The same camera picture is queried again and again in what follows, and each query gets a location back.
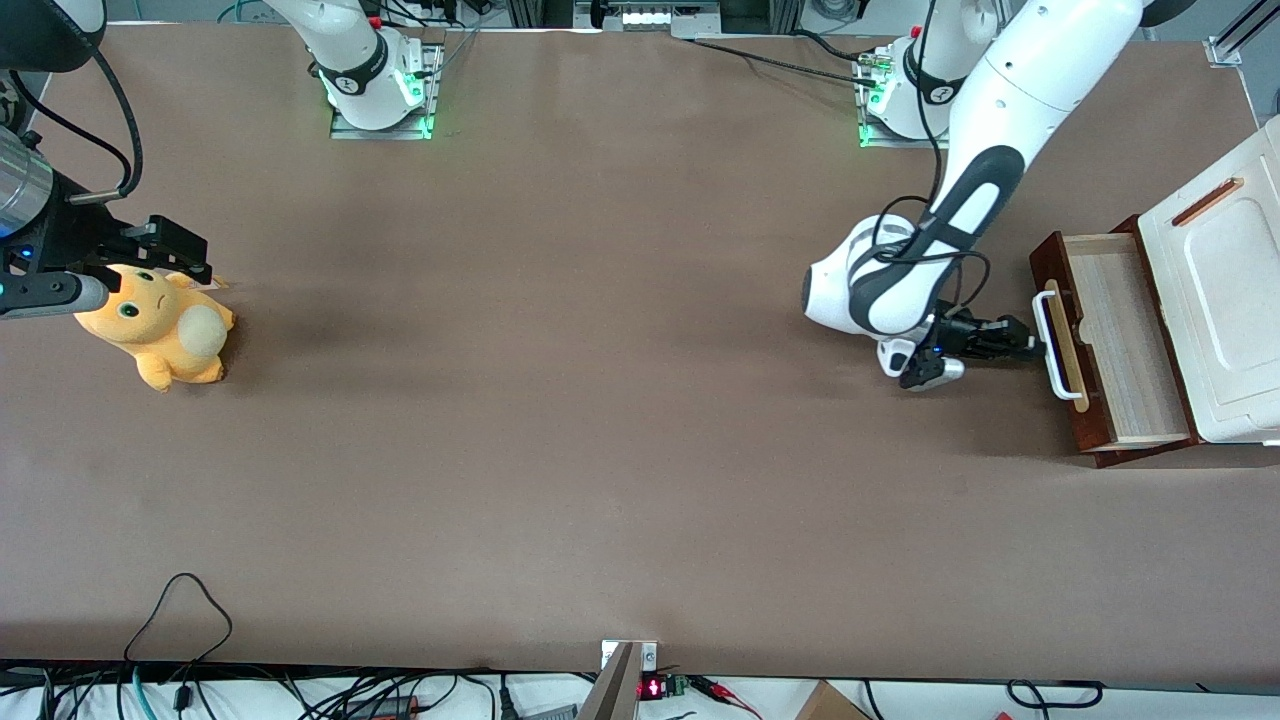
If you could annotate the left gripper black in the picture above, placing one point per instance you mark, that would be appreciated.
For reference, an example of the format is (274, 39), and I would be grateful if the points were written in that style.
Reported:
(968, 334)

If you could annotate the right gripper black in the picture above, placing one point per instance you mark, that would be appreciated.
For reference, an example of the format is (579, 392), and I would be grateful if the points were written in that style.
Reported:
(72, 238)

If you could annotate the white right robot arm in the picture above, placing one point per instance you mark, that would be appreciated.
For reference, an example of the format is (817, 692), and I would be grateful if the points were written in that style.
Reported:
(350, 50)

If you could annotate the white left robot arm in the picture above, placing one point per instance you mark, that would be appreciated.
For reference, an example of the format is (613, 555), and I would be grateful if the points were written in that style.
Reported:
(1030, 90)

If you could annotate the orange plush toy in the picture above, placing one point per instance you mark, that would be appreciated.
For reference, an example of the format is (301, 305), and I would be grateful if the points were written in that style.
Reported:
(160, 325)

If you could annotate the aluminium extrusion profile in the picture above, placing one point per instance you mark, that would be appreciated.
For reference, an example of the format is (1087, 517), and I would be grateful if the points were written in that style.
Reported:
(1235, 40)

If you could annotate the brown cardboard box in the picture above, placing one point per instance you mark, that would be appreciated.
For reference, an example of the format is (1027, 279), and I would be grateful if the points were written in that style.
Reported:
(828, 705)

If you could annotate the black power adapter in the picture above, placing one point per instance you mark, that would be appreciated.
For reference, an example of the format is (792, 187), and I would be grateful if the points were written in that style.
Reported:
(385, 708)

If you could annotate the red LED display module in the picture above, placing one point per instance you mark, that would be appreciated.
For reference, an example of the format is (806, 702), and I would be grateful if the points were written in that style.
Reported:
(652, 688)

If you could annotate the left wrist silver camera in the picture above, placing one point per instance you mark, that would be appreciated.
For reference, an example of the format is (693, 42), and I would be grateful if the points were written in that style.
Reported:
(925, 370)

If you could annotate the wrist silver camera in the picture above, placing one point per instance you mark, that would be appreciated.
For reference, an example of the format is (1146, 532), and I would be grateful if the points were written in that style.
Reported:
(50, 295)
(925, 370)

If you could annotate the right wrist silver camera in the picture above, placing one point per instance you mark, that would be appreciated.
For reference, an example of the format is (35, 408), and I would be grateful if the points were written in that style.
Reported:
(50, 295)

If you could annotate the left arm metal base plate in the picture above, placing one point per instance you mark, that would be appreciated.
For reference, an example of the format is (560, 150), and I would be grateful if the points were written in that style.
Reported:
(870, 143)

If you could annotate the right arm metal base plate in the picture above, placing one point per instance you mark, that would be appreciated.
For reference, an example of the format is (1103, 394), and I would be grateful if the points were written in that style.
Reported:
(420, 125)

